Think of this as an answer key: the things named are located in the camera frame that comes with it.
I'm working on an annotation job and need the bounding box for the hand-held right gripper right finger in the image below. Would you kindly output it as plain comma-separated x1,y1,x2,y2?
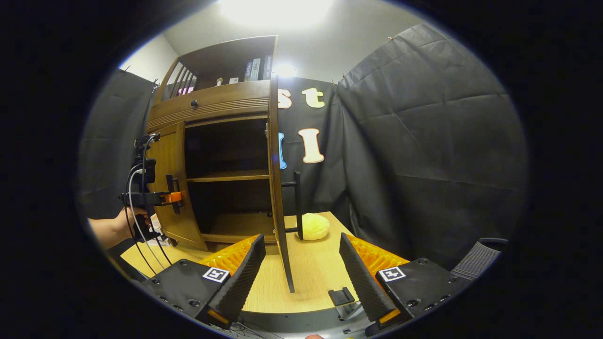
338,232,473,331

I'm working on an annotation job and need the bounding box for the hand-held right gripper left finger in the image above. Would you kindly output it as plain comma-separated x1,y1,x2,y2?
141,234,267,330

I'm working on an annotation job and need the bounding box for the wooden cabinet door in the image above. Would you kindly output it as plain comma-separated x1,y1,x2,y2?
266,118,304,294
147,121,209,251

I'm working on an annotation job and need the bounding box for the brown wooden shoe cabinet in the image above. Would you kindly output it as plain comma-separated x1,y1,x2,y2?
144,35,284,246

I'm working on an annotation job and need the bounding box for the wooden cabinet inner shelf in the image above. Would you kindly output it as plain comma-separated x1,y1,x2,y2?
187,169,271,184

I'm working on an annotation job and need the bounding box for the wooden cabinet drawer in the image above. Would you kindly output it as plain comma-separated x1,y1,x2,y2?
147,80,272,134

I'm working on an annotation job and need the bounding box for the stack of white books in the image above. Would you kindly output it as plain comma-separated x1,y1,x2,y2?
148,214,171,247

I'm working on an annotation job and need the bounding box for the yellow plush toy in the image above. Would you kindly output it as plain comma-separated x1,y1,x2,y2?
301,212,331,242

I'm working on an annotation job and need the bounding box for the black backdrop cloth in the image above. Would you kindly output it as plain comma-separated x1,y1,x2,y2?
78,24,529,272

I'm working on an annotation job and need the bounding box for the round ceiling lamp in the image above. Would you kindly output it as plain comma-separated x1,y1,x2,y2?
216,0,336,30

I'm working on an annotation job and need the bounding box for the white cable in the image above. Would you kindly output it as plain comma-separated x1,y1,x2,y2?
128,168,166,272

